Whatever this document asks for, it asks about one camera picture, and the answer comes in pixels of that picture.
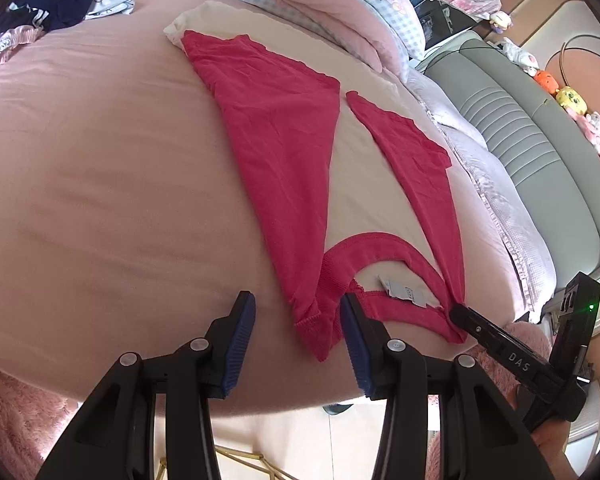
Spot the yellow plush toy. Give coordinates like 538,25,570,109
554,86,589,117

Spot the pale pink pillow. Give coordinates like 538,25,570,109
441,129,557,312

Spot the pink and cream shirt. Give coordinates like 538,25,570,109
161,0,469,364

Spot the pink striped cloth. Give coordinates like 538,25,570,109
0,26,46,66

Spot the pink fuzzy clothing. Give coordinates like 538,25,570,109
0,320,553,480

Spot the orange plush toy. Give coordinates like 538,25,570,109
533,69,562,96

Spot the pink and white plush bear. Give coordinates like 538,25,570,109
571,109,600,154

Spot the grey padded headboard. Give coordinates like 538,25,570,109
422,30,600,288

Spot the light printed cloth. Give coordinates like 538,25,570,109
84,0,137,22

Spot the white plush toy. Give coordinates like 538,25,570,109
499,36,542,77

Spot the person's right hand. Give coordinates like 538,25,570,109
531,420,582,480

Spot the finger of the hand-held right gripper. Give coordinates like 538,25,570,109
448,301,509,357

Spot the gold wire frame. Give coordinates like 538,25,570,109
166,439,326,480

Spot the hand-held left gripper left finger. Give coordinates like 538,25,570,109
34,290,257,480

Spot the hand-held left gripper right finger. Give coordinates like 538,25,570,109
339,291,542,480

